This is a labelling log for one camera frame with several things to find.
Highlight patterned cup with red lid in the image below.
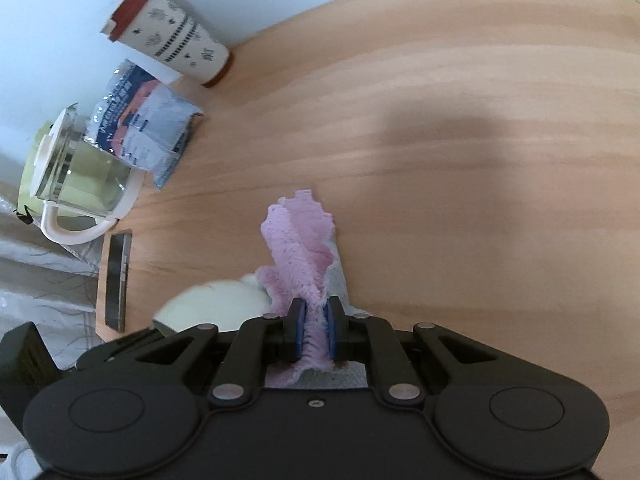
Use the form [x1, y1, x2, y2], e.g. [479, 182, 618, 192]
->
[100, 0, 235, 89]

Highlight pink and grey cloth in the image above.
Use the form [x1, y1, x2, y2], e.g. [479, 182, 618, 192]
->
[257, 189, 372, 391]

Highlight black smartphone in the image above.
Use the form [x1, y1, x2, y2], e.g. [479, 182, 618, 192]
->
[103, 231, 134, 334]

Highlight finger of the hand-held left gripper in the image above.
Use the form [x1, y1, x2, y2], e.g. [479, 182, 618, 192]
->
[75, 327, 178, 371]

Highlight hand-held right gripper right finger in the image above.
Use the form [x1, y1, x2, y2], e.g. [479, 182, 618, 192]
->
[324, 297, 501, 407]

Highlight grey patterned curtain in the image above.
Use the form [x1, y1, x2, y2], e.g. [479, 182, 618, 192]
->
[0, 180, 109, 480]

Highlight glass kettle with white handle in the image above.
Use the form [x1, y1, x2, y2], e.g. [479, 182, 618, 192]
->
[17, 102, 144, 246]

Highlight blue and white plastic packet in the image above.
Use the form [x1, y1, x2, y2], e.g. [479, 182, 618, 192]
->
[82, 58, 205, 191]

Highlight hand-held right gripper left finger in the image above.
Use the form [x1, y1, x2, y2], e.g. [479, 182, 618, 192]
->
[134, 297, 307, 407]

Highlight cream ceramic bowl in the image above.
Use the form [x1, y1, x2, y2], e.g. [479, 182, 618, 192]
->
[152, 274, 274, 337]

